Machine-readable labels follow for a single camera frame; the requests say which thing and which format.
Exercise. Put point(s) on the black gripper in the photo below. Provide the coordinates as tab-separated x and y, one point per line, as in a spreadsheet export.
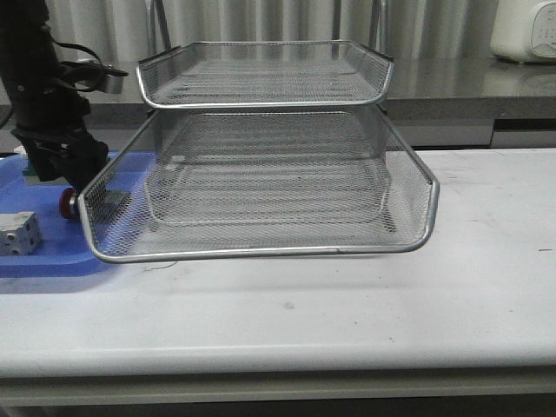
55	115

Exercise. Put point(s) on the red emergency stop button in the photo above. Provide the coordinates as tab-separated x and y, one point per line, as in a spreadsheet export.
67	204

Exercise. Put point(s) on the silver mesh tray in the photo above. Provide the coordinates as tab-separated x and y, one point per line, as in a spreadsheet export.
293	193
125	235
218	75

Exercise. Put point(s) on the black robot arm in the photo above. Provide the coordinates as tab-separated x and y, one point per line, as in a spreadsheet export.
28	57

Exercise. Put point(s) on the green terminal block component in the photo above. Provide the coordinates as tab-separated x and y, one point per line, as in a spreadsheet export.
29	173

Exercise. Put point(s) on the white grey connector block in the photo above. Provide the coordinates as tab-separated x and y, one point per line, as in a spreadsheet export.
20	233

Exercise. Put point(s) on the blue plastic tray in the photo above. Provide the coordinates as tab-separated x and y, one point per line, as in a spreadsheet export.
62	250

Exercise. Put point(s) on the grey back counter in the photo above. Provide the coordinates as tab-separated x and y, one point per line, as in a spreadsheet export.
472	102

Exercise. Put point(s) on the white appliance on counter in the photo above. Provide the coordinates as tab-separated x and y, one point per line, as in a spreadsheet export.
524	31

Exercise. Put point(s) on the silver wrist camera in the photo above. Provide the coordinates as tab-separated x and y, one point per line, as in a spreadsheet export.
107	80

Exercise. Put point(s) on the silver rack frame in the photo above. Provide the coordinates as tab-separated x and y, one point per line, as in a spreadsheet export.
158	26

